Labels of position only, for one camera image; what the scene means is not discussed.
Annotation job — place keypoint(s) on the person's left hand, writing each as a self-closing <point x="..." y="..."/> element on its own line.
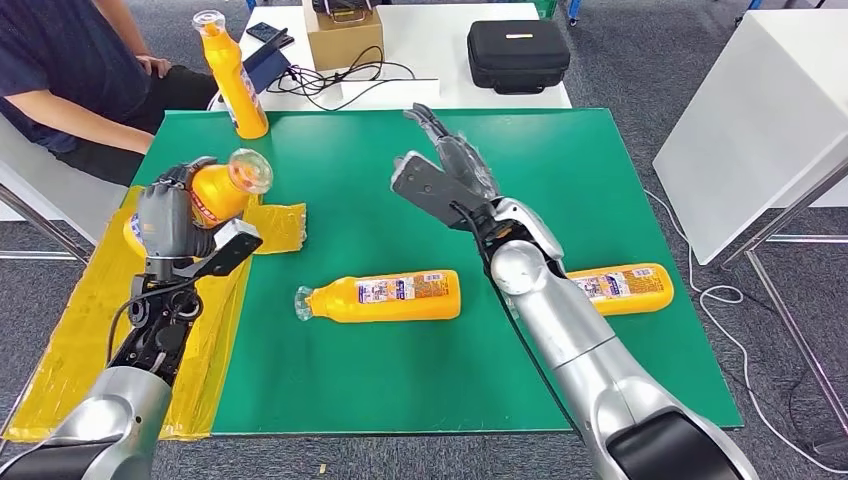
<point x="156" y="66"/>

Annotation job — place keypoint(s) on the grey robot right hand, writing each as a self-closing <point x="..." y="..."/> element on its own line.
<point x="467" y="162"/>

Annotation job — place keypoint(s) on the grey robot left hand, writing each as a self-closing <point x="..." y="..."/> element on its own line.
<point x="166" y="218"/>

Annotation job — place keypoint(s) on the orange detergent bottle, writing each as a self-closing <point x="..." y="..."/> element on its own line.
<point x="397" y="308"/>
<point x="238" y="86"/>
<point x="636" y="291"/>
<point x="218" y="195"/>

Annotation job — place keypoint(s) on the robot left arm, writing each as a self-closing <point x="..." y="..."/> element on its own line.
<point x="112" y="417"/>

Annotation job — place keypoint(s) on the person's left forearm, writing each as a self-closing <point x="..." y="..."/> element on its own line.
<point x="122" y="30"/>

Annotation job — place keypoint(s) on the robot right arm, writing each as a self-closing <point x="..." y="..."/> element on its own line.
<point x="570" y="331"/>

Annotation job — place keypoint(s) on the person's right forearm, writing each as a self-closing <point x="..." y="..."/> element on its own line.
<point x="79" y="122"/>

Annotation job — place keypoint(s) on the person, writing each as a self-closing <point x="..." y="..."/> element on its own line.
<point x="66" y="66"/>

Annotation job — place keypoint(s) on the green table mat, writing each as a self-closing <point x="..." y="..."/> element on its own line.
<point x="371" y="199"/>

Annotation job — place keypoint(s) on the black smartphone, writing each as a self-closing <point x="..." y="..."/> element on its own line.
<point x="262" y="32"/>

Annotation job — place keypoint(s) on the black carrying case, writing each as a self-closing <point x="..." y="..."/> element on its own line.
<point x="517" y="56"/>

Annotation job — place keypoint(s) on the white bench with metal legs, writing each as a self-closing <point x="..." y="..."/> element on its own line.
<point x="40" y="192"/>

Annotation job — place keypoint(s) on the yellow plastic sheet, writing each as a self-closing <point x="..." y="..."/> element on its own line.
<point x="73" y="358"/>

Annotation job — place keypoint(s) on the cardboard box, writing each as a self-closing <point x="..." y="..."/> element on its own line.
<point x="344" y="46"/>

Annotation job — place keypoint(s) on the green plastic crate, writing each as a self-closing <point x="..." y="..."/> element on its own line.
<point x="543" y="8"/>

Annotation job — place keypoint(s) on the white table with metal legs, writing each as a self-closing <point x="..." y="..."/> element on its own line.
<point x="748" y="132"/>

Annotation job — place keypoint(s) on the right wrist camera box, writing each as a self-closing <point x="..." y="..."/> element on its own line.
<point x="430" y="189"/>

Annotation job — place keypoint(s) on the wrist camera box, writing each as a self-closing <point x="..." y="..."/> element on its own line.
<point x="430" y="189"/>
<point x="228" y="248"/>

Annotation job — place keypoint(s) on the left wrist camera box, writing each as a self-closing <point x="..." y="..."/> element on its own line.
<point x="228" y="248"/>

